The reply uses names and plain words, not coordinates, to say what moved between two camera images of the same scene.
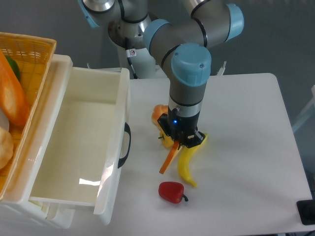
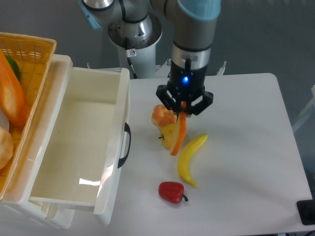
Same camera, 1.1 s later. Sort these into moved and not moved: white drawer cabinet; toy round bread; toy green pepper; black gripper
Moved: black gripper
Not moved: toy round bread; white drawer cabinet; toy green pepper
